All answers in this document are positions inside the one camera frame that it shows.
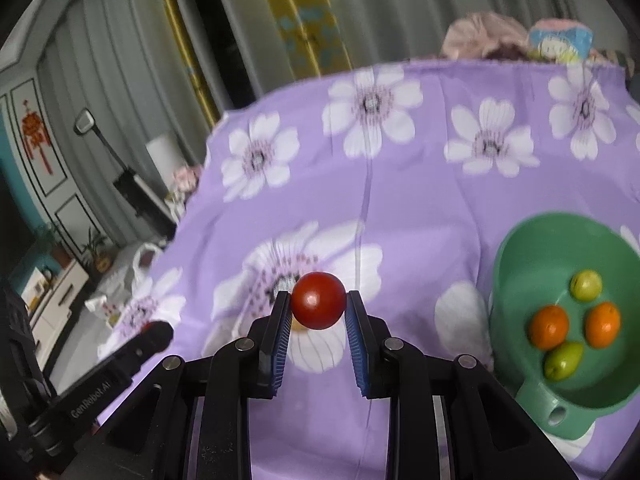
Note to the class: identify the oblong green fruit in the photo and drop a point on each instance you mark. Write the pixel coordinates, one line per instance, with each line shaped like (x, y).
(563, 360)

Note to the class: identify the grey curtain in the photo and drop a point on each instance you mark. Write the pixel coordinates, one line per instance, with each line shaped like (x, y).
(425, 0)

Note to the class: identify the black floor stand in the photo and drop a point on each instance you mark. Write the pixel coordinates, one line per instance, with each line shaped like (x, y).
(125, 180)

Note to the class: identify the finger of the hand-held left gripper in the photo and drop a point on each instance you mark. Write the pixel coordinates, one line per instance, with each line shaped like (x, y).
(150, 342)

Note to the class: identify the white panelled door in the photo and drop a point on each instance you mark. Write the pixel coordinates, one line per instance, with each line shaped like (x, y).
(45, 160)

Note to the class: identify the green plastic bowl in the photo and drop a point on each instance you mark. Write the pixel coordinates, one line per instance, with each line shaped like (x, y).
(530, 260)

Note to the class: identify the yellow patterned curtain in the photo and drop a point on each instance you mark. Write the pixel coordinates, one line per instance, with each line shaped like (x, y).
(310, 20)

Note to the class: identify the round yellow-green fruit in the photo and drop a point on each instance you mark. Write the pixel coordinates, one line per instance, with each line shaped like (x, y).
(586, 285)

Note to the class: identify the pink flower ornament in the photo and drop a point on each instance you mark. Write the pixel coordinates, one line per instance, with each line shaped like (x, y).
(185, 180)

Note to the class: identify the white cabinet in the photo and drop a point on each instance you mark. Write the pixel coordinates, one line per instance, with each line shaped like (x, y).
(55, 290)

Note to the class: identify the purple floral tablecloth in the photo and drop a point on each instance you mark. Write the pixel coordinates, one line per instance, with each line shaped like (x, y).
(410, 200)

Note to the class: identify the potted plant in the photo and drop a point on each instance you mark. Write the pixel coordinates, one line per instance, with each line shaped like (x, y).
(95, 250)

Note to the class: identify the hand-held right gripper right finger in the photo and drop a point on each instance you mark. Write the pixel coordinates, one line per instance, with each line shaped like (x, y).
(357, 347)

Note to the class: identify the red hanging knot ornament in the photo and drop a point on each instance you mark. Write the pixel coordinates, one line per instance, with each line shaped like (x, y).
(35, 135)

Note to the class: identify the pink crumpled cloth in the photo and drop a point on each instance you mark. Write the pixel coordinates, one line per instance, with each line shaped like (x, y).
(480, 35)

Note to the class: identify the orange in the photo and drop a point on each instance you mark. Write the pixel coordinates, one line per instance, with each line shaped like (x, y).
(549, 327)
(602, 324)

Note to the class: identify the red cherry tomato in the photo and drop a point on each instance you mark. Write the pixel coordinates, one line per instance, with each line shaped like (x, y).
(318, 300)

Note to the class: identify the cartoon printed packet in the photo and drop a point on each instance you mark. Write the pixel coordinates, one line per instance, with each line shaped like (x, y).
(560, 42)

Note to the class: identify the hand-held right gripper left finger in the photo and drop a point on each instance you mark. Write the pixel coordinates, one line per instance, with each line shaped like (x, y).
(280, 345)

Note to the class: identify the white plastic bag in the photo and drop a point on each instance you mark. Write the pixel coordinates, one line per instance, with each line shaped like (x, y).
(145, 260)

